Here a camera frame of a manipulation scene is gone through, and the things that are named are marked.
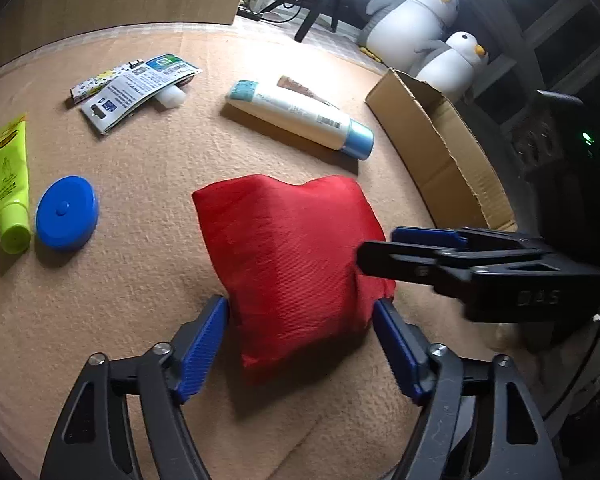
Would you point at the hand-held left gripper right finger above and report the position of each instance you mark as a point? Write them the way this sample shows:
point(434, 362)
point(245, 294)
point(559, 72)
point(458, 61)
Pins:
point(397, 345)

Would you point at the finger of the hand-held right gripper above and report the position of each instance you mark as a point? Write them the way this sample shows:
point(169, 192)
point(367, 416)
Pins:
point(420, 236)
point(395, 260)

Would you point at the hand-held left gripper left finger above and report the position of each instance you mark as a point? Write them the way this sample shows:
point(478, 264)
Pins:
point(202, 345)

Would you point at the cardboard box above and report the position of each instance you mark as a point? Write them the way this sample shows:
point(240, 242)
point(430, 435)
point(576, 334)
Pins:
point(460, 160)

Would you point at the red fabric pouch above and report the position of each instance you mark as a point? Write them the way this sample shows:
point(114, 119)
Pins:
point(290, 260)

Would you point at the white tube with blue cap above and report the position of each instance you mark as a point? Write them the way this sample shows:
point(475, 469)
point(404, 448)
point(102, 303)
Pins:
point(300, 112)

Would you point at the blue round lid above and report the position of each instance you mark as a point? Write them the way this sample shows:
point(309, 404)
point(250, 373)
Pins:
point(65, 212)

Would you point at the pink tube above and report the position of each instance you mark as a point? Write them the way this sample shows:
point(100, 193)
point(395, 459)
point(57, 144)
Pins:
point(297, 86)

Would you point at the small white tube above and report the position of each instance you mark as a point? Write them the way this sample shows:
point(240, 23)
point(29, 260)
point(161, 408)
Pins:
point(171, 97)

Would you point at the yellow-green tube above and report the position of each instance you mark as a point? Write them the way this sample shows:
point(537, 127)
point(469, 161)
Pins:
point(10, 180)

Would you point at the blue-white product box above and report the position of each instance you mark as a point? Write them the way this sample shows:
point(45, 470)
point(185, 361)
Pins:
point(130, 92)

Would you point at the white dotted packet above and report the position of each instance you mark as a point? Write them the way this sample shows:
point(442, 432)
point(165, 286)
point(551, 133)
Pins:
point(92, 84)

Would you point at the small penguin plush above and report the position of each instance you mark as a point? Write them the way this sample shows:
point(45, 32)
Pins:
point(450, 67)

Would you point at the large penguin plush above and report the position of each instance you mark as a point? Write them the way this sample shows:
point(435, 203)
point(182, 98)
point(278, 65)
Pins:
point(405, 25)

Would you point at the black power strip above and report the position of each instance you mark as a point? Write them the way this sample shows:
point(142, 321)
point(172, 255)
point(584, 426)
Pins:
point(250, 12)

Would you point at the white window frame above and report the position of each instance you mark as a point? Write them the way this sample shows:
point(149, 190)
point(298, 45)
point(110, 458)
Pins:
point(550, 30)

